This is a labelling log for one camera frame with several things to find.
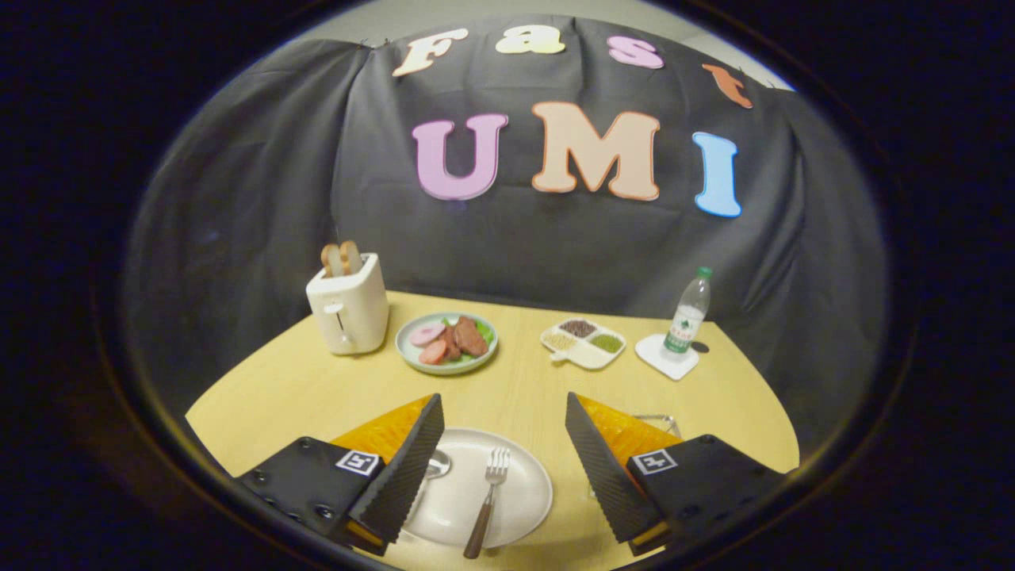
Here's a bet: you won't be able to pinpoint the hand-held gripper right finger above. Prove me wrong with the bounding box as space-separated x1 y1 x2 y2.
565 392 794 557

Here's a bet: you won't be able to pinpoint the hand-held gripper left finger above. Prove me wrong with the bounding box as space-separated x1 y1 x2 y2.
236 393 446 557

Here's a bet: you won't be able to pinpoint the wooden handled fork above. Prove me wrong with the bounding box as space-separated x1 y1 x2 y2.
463 446 511 560

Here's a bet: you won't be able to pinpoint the large white plate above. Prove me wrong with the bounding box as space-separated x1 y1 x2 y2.
400 427 553 550

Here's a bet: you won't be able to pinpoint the white divided dish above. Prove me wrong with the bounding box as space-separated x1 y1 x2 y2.
540 318 627 371

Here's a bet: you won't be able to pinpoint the pale green food plate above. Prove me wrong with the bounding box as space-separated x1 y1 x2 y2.
395 312 500 376

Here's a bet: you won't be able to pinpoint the white square coaster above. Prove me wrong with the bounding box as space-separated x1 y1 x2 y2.
635 333 701 381

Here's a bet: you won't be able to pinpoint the brown meat piece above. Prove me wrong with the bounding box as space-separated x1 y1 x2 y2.
441 316 489 362

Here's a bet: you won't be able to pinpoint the white toaster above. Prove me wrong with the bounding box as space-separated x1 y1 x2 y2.
306 252 390 356

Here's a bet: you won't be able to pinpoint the clear water bottle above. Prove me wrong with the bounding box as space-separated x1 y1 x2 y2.
663 266 713 362

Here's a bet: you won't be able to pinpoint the black backdrop cloth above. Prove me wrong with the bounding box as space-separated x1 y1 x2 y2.
123 14 889 461

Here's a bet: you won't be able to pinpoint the metal wire cutlery basket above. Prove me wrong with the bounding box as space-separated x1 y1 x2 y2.
633 412 684 442

